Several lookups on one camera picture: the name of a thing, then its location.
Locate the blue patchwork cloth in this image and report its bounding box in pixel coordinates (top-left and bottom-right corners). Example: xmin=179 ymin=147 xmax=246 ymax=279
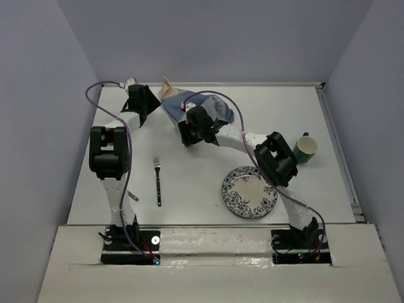
xmin=158 ymin=78 xmax=234 ymax=124

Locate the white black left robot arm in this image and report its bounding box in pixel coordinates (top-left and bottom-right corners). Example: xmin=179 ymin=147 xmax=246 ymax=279
xmin=89 ymin=78 xmax=160 ymax=228

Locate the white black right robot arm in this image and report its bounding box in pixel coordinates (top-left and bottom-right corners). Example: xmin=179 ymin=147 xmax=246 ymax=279
xmin=178 ymin=104 xmax=319 ymax=247

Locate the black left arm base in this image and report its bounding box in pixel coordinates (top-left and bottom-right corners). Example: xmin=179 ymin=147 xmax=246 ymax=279
xmin=99 ymin=221 xmax=161 ymax=266

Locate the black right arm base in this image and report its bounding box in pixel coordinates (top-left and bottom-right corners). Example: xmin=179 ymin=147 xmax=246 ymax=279
xmin=271 ymin=217 xmax=331 ymax=265

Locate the blue floral plate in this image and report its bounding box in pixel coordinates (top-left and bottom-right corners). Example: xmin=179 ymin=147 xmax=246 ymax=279
xmin=222 ymin=166 xmax=278 ymax=220

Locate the green mug white inside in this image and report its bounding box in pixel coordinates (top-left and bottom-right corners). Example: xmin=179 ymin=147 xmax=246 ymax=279
xmin=293 ymin=132 xmax=318 ymax=164

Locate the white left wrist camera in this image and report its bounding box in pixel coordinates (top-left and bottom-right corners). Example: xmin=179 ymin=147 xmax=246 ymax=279
xmin=119 ymin=78 xmax=138 ymax=92

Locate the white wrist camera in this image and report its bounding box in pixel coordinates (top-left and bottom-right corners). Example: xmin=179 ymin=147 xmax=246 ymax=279
xmin=119 ymin=78 xmax=138 ymax=92
xmin=181 ymin=102 xmax=194 ymax=112

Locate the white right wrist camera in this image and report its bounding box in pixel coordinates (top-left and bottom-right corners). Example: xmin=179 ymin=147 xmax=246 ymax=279
xmin=181 ymin=102 xmax=194 ymax=112

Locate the black-handled fork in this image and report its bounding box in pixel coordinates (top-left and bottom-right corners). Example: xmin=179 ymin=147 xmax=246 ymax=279
xmin=153 ymin=157 xmax=162 ymax=207

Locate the black-handled steak knife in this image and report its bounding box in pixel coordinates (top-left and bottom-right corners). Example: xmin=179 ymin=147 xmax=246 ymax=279
xmin=128 ymin=191 xmax=139 ymax=201

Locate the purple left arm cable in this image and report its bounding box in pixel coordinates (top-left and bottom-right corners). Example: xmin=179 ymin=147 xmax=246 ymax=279
xmin=85 ymin=81 xmax=158 ymax=261

